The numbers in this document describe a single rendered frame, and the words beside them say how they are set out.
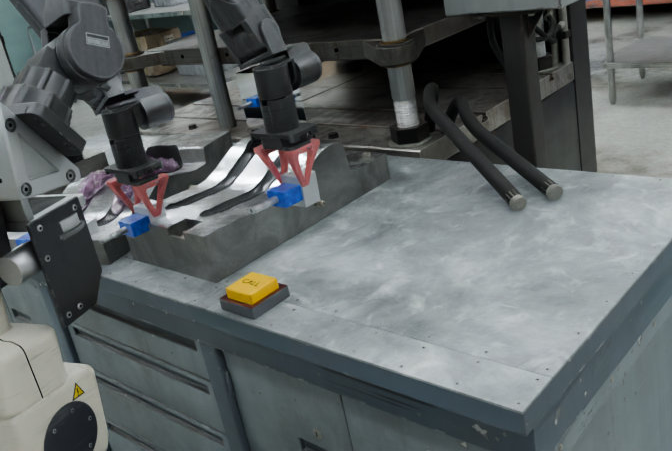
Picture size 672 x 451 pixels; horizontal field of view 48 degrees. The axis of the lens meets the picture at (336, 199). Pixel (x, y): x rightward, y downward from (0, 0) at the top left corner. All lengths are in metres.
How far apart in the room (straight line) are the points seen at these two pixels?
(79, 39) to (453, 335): 0.61
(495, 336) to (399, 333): 0.13
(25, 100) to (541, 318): 0.70
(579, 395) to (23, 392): 0.74
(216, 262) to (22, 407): 0.40
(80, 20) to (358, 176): 0.75
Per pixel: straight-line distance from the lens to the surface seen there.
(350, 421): 1.22
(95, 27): 1.00
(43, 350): 1.13
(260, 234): 1.37
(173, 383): 1.63
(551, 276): 1.15
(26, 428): 1.13
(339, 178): 1.50
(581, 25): 2.57
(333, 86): 2.27
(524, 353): 0.98
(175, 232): 1.39
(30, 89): 0.95
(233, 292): 1.20
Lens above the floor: 1.34
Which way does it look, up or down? 20 degrees down
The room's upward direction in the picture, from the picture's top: 11 degrees counter-clockwise
